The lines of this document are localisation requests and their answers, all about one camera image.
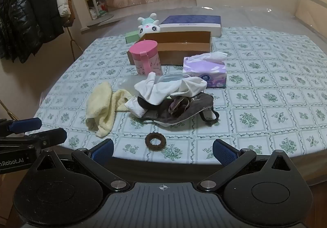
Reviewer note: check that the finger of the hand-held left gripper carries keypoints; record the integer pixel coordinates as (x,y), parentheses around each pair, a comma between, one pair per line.
(25,125)
(51,136)

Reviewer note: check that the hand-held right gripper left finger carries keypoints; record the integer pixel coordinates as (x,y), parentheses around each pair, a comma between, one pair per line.
(103,151)

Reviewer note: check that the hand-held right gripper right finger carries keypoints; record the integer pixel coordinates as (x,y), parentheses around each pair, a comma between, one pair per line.
(224,153)

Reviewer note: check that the pale yellow towel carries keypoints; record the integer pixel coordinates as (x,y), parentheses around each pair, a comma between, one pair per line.
(101,110)

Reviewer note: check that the small white cloth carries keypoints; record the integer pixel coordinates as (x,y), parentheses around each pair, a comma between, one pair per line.
(134,109)

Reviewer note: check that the large white cloth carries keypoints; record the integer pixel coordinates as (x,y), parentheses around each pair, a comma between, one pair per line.
(163,92)

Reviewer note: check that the brown cardboard box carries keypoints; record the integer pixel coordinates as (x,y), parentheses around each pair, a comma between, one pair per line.
(184,56)

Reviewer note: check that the clear plastic bag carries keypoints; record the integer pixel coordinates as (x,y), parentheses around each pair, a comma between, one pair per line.
(127,84)

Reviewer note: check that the purple tissue pack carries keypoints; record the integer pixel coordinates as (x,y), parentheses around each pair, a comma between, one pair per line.
(204,74)

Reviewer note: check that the gold clothes rack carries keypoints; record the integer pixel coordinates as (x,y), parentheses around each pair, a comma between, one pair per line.
(71,43)

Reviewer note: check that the glossy black puffer jacket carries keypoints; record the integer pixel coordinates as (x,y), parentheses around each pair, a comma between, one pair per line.
(15,26)

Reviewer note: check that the pink lidded cup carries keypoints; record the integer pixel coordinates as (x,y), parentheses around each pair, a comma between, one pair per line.
(150,61)

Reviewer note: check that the matte black jacket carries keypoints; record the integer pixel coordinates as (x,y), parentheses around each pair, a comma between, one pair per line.
(43,13)

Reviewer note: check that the small green box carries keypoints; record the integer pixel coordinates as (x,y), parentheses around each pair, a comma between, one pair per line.
(132,36)

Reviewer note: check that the brown jacket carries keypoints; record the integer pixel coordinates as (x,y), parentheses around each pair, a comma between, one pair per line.
(70,13)

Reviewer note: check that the white rabbit plush toy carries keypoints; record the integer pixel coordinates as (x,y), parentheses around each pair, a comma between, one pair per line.
(149,29)

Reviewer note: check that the blue and white flat box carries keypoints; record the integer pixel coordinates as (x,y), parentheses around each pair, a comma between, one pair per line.
(191,20)

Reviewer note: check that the red and white bag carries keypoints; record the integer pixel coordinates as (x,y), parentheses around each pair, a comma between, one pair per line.
(99,7)

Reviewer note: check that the plastic-wrapped wooden headboard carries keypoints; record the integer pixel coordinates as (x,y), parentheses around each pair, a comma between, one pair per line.
(314,8)

